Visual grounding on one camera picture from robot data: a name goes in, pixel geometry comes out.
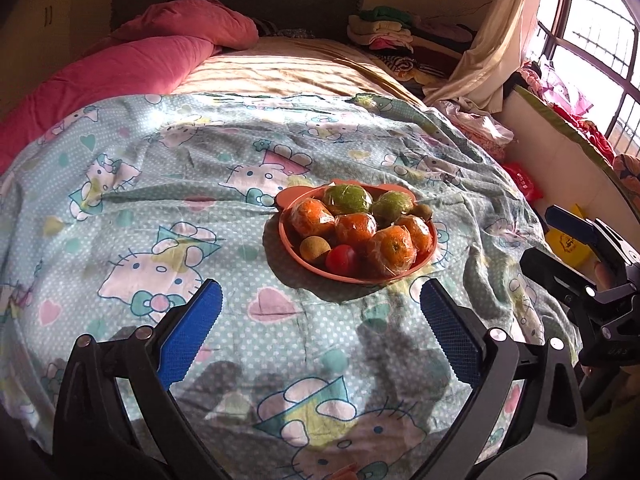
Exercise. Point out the pile of folded clothes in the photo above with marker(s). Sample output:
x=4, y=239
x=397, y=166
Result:
x=380, y=27

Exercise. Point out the small green citrus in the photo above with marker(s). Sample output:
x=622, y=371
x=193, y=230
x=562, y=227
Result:
x=347, y=198

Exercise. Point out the person's right hand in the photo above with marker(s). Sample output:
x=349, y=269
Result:
x=604, y=276

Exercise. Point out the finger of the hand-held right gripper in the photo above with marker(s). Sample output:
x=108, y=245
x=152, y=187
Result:
x=572, y=222
x=550, y=270

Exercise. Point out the cartoon cat printed blanket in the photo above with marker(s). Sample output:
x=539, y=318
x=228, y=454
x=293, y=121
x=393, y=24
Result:
x=150, y=210

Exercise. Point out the plastic-wrapped orange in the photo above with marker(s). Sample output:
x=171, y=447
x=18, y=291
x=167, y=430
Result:
x=417, y=232
x=392, y=250
x=356, y=230
x=312, y=218

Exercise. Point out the red cherry tomato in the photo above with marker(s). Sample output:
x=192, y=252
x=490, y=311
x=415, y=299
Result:
x=341, y=259

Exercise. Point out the window with metal bars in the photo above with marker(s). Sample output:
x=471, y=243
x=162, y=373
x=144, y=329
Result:
x=600, y=25

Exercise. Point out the cream wardrobe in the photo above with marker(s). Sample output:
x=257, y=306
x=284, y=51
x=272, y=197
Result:
x=50, y=10

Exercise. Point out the pink quilt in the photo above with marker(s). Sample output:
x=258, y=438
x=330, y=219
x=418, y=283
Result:
x=125, y=65

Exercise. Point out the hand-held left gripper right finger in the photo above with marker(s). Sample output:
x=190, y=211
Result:
x=452, y=335

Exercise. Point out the beige striped bedsheet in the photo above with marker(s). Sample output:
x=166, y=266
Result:
x=300, y=70

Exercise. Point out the pink clothes pile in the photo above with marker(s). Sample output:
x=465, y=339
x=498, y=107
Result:
x=565, y=95

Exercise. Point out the dark headboard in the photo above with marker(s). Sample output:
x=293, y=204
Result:
x=300, y=0

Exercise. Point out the large green citrus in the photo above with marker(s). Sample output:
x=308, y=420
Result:
x=392, y=207

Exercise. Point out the brown longan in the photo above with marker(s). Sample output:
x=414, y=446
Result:
x=315, y=249
x=424, y=211

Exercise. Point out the red packet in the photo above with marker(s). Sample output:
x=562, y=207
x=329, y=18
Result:
x=522, y=182

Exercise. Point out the cream curtain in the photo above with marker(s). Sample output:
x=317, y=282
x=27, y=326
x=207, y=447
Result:
x=505, y=35

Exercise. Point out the white window ledge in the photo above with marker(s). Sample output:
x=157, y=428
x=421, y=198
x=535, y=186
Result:
x=565, y=160

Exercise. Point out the light pink cloth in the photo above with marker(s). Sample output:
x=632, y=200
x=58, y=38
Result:
x=475, y=125

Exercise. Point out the orange plastic plate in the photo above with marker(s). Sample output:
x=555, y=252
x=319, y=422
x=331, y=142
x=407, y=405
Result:
x=290, y=200

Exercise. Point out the yellow packet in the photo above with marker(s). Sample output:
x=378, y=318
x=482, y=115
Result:
x=570, y=252

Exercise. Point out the dark striped pillow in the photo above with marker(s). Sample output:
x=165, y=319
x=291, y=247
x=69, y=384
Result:
x=265, y=26

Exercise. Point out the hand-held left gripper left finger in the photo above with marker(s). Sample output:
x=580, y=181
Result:
x=192, y=330

